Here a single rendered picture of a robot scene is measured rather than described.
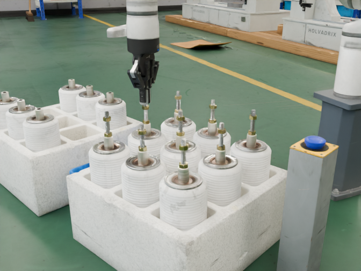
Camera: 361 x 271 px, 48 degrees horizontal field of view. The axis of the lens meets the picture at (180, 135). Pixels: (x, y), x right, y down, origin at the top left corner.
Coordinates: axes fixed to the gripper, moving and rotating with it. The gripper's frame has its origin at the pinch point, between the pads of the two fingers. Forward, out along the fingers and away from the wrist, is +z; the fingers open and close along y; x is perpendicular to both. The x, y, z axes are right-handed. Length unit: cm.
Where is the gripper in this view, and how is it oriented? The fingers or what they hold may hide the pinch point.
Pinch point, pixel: (145, 95)
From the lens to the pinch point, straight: 99.9
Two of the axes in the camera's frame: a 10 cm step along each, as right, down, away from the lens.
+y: 3.7, -3.4, 8.7
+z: 0.0, 9.3, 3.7
